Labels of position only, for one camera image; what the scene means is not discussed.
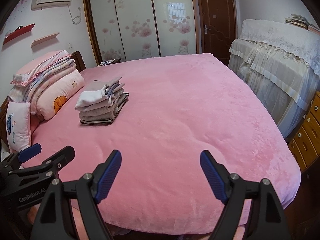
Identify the wooden drawer cabinet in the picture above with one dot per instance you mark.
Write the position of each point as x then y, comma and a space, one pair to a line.
307, 140

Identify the stack of books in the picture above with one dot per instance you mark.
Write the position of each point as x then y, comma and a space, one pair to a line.
297, 20

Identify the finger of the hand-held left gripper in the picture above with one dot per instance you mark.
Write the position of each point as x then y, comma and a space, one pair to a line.
62, 156
30, 151

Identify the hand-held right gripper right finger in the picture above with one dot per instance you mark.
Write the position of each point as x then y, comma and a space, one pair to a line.
212, 177

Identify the colour-block striped knit sweater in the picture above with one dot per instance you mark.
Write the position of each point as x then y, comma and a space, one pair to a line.
90, 96

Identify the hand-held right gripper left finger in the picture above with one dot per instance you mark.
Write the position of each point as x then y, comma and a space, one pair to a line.
108, 177

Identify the small white embroidered pillow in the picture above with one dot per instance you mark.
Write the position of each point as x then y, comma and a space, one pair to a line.
17, 125

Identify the pink fleece bed blanket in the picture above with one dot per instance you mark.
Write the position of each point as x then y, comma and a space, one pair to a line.
187, 105

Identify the pink frilled pillow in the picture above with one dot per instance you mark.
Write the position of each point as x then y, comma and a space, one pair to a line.
37, 65

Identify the dark wooden headboard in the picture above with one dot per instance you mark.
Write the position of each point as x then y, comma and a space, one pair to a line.
80, 61

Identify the floral sliding door wardrobe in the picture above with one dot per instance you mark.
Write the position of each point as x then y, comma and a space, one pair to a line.
137, 17

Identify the red wall shelf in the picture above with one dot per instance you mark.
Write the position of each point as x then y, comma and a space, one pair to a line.
17, 36

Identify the pink wall shelf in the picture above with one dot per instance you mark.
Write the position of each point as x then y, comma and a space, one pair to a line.
45, 39

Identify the brown wooden door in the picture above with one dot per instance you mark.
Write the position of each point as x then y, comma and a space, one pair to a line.
216, 25

